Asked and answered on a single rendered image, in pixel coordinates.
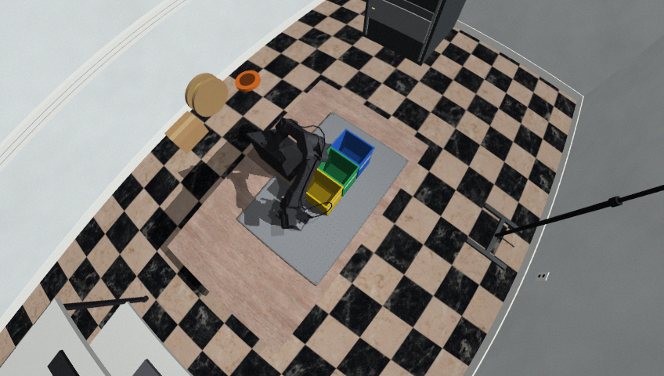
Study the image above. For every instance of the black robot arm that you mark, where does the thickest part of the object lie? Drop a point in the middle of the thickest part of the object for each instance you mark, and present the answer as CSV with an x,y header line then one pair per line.
x,y
306,143

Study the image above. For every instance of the green open bin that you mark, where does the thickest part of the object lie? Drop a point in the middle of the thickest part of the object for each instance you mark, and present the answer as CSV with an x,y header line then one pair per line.
x,y
340,169

